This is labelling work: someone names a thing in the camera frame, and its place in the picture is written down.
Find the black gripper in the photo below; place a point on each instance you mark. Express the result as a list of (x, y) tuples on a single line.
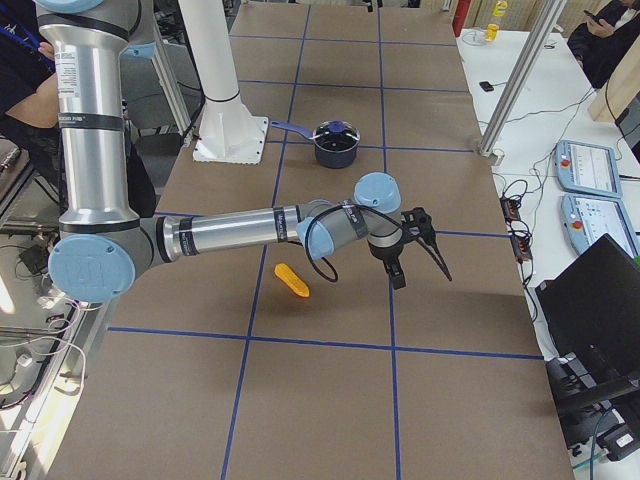
[(389, 260)]

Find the glass lid with blue knob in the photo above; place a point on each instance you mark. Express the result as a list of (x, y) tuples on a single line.
[(340, 128)]

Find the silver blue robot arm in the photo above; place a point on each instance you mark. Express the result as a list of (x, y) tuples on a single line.
[(105, 246)]

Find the yellow plastic corn cob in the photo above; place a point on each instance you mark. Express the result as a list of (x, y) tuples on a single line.
[(289, 277)]

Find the orange black usb hub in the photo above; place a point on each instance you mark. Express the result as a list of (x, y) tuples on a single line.
[(510, 209)]

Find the dark blue saucepan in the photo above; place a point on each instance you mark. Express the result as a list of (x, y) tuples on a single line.
[(330, 150)]

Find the lower teach pendant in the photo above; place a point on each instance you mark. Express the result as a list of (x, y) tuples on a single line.
[(588, 217)]

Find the teach pendant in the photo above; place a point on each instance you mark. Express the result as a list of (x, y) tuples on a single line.
[(587, 168), (588, 217)]

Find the black laptop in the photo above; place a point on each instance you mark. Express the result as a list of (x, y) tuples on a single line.
[(595, 302)]

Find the small black phone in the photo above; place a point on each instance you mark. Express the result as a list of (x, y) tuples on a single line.
[(486, 86)]

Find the upper teach pendant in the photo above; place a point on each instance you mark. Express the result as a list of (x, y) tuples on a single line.
[(587, 168)]

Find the black monitor stand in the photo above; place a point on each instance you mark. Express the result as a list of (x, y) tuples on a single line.
[(601, 404)]

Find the yellow cup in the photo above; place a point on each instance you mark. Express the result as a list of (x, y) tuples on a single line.
[(491, 32)]

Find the seated person in black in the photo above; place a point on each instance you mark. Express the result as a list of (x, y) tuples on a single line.
[(603, 39)]

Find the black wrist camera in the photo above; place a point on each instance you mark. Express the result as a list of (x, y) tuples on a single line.
[(417, 223)]

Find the white pedestal column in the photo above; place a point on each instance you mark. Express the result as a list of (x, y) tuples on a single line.
[(228, 132)]

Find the aluminium frame post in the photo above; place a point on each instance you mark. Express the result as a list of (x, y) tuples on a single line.
[(542, 28)]

